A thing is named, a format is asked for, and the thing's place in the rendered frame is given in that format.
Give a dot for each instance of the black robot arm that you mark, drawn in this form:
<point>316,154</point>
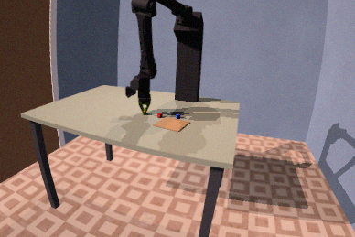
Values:
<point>144,19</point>

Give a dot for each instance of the orange mat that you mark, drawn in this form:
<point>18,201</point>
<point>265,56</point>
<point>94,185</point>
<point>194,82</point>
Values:
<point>171,124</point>

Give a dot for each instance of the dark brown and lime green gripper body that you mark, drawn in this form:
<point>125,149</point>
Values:
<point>147,96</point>

